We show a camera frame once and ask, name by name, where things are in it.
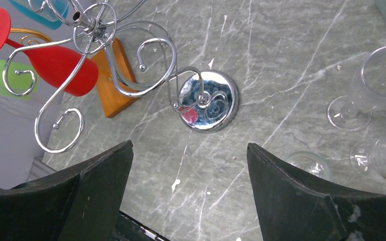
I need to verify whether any green plastic wine glass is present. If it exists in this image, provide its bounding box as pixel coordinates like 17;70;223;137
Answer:
0;60;40;100

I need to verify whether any chrome wine glass rack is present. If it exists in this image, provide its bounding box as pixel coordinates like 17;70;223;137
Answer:
2;0;240;154

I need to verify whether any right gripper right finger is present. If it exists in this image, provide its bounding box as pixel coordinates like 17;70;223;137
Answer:
247;143;386;240

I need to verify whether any orange wooden rack base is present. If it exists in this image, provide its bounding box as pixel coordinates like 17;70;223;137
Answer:
91;38;137;118

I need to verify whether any gold wine glass rack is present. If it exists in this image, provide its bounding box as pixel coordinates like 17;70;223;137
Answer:
10;27;52;45

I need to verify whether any clear wine glass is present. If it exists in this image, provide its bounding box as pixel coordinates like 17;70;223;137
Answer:
284;152;332;181
326;46;386;132
349;135;386;180

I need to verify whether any aluminium frame rail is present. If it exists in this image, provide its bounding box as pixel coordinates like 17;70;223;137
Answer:
26;157;57;181

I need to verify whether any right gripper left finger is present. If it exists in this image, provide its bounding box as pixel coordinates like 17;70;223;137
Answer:
0;141;134;240

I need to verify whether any blue plastic wine glass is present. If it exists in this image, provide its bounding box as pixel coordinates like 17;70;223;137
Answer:
9;0;68;30

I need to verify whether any red plastic wine glass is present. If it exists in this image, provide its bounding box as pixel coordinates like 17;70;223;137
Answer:
0;8;99;96

